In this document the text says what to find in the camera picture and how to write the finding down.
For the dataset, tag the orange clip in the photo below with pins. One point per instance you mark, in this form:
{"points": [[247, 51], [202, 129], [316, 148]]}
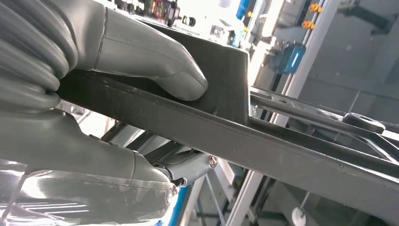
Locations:
{"points": [[308, 25], [316, 7]]}

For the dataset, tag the blue box device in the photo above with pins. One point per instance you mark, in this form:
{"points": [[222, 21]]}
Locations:
{"points": [[290, 59]]}

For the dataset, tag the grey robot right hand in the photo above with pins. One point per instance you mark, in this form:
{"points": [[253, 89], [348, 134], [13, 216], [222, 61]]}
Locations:
{"points": [[78, 162]]}

